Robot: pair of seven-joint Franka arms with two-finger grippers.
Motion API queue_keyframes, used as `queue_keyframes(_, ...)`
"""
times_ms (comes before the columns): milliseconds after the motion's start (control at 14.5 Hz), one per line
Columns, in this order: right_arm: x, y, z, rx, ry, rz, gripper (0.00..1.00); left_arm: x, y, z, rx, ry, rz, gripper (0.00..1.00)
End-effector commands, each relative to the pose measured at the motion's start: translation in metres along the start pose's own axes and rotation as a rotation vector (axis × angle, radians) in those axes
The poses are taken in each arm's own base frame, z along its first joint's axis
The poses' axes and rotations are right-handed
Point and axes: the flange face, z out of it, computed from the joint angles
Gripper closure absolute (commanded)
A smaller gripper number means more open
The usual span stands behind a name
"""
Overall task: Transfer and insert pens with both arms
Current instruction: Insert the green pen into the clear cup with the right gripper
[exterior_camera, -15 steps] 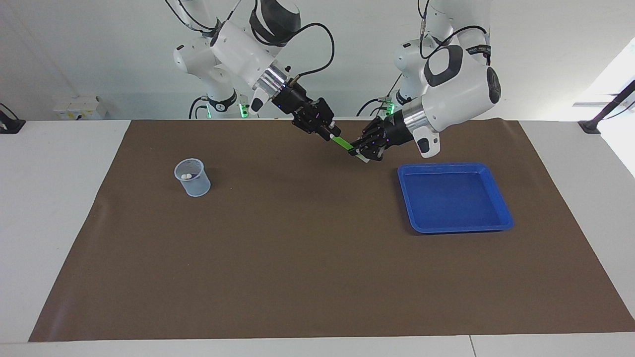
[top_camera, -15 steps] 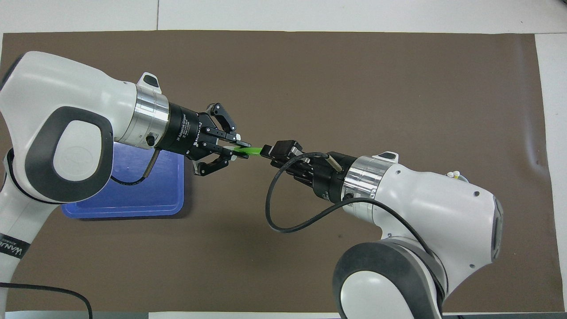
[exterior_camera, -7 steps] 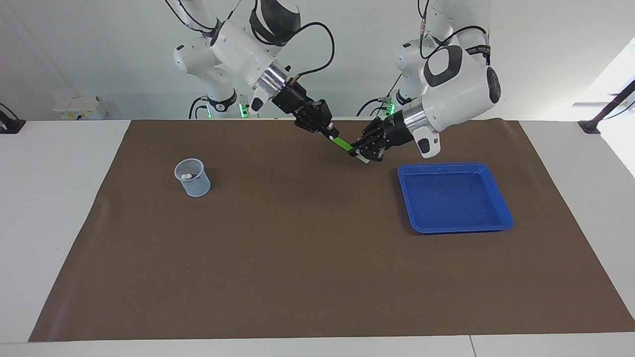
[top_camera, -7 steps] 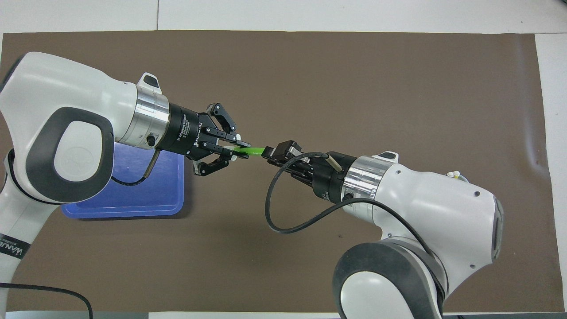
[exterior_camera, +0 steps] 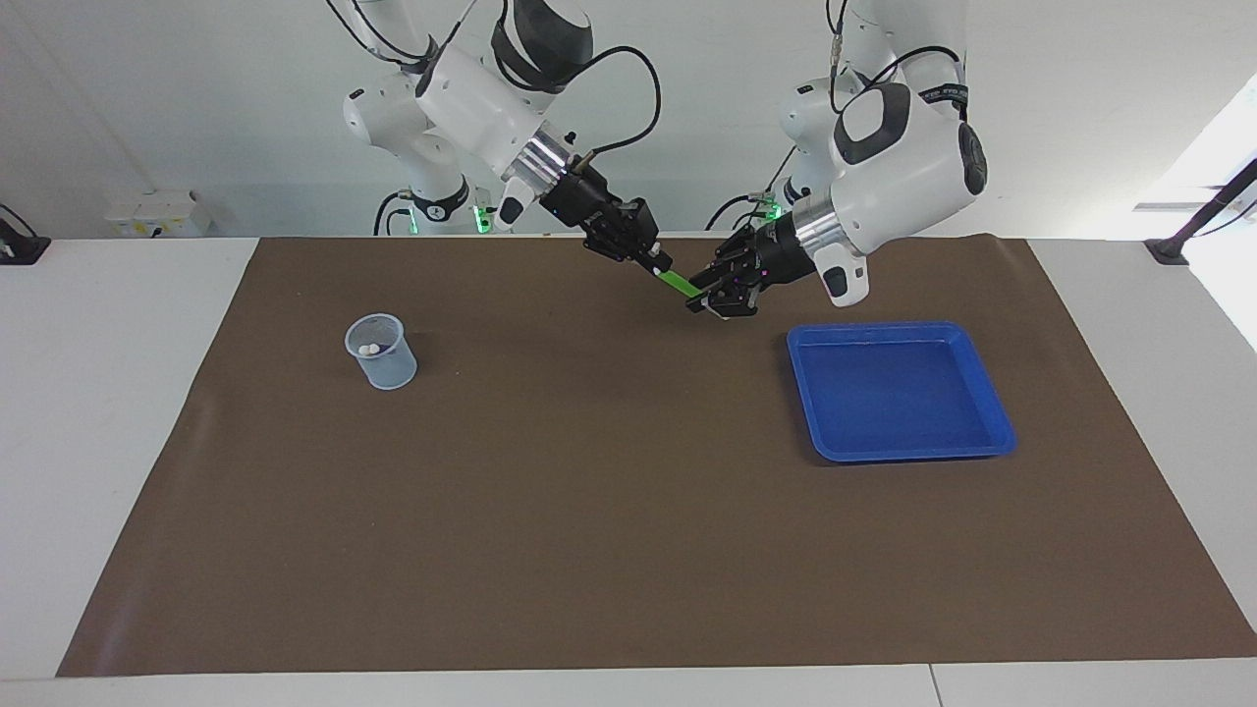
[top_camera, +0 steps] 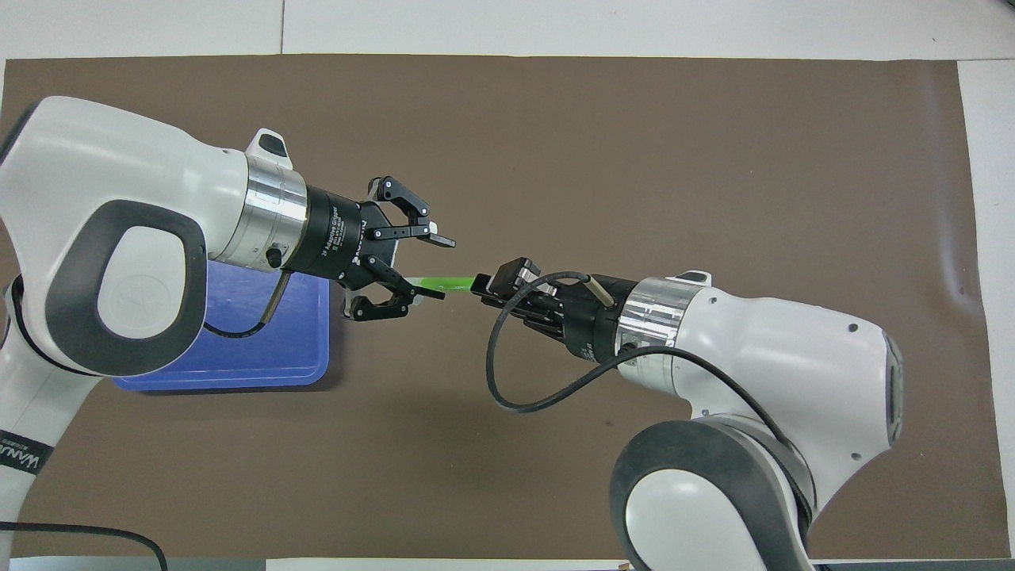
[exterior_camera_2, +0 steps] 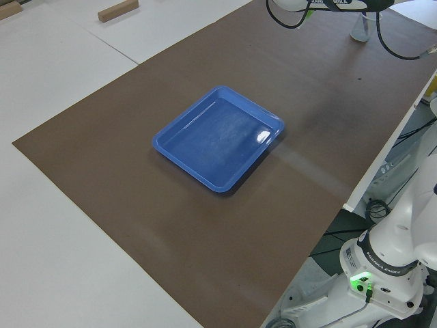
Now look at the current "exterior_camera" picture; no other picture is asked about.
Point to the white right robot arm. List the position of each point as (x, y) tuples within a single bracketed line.
[(481, 108)]

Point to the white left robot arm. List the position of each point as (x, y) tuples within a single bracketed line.
[(903, 177)]

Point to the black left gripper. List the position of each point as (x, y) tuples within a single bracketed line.
[(771, 260)]

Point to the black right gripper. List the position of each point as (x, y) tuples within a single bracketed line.
[(604, 216)]

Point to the brown table mat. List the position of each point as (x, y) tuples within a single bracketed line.
[(609, 530)]

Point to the clear plastic cup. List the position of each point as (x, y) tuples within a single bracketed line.
[(388, 368)]

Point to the black clamp with long rod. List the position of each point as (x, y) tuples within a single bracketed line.
[(1169, 247)]

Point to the white wall box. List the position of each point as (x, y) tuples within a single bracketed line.
[(157, 214)]

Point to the blue plastic tray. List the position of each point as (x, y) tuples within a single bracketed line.
[(903, 393)]

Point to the green pen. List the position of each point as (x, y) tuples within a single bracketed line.
[(681, 284)]

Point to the black table clamp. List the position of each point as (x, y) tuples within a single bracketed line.
[(20, 245)]

